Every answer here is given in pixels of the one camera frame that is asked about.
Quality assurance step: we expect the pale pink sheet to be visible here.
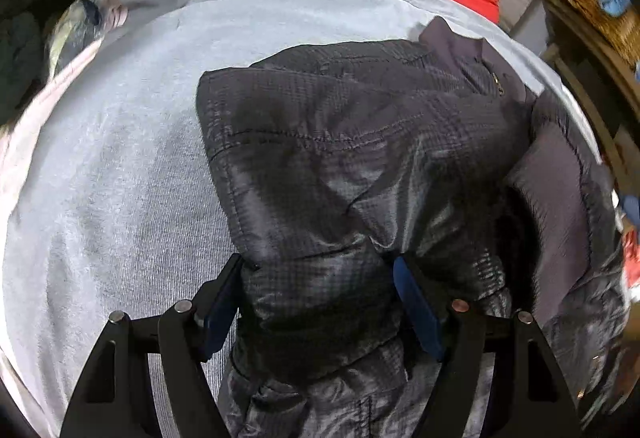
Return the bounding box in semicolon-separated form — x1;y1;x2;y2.
0;8;126;424

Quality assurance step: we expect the dark green cloth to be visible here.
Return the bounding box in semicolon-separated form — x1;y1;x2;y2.
0;13;46;119

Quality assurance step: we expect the wooden shelf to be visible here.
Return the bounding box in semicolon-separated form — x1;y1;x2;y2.
542;0;640;169

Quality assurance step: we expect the crumpled plastic bag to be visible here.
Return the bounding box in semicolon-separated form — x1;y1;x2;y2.
45;0;126;74

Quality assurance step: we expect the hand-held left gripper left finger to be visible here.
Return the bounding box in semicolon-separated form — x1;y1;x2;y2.
60;254;246;438

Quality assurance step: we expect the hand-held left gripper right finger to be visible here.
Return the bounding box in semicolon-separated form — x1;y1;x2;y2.
393;255;583;438

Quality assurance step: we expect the grey blanket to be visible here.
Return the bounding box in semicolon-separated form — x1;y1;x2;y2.
0;0;601;438

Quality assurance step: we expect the dark grey quilted jacket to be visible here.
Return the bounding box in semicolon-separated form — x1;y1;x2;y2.
196;16;631;438

